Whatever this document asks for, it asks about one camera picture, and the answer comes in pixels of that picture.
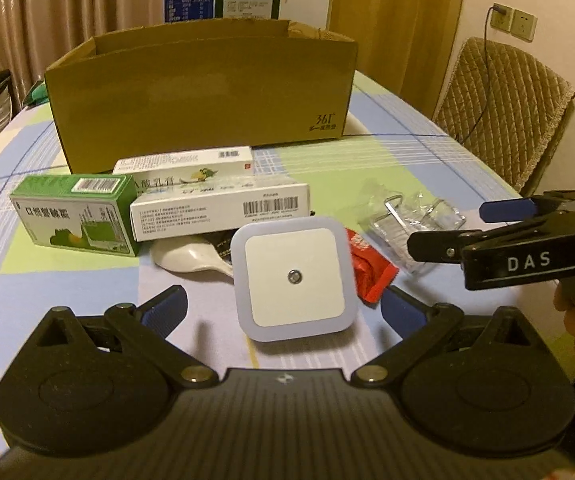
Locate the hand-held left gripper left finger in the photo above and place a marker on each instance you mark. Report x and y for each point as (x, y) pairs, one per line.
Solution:
(167, 306)

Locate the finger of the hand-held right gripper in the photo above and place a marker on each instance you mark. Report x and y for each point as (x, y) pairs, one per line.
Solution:
(507, 209)
(432, 247)

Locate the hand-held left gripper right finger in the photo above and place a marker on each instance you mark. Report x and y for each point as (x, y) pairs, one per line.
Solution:
(398, 306)

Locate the clear plastic bag of clips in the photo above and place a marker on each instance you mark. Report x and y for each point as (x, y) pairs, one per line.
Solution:
(417, 220)

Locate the red snack packet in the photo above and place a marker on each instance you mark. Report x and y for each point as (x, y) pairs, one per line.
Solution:
(370, 270)

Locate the long white barcode box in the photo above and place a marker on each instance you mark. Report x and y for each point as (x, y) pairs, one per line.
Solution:
(207, 212)

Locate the white square night light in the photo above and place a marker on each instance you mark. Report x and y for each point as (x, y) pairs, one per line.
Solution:
(292, 277)

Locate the green medicine box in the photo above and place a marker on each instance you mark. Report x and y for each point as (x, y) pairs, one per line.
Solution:
(67, 215)

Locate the white box with red mark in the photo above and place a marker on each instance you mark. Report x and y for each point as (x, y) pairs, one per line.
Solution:
(177, 162)

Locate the large brown cardboard box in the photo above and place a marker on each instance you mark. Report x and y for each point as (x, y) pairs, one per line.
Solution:
(192, 100)

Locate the desktop with checked tablecloth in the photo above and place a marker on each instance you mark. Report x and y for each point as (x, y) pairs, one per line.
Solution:
(42, 285)

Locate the quilted brown chair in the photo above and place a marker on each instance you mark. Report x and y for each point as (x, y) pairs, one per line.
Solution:
(502, 110)

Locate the wooden door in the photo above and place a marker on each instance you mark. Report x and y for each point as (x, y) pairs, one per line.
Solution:
(397, 15)

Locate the teal packet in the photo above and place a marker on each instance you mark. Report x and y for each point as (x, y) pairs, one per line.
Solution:
(39, 94)

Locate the grey and white bags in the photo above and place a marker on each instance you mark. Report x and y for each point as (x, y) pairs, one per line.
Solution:
(1, 102)

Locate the dark green carton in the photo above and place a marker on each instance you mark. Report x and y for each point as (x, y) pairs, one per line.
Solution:
(247, 2)

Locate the double wall outlet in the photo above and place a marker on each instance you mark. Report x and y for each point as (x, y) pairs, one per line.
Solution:
(520, 24)

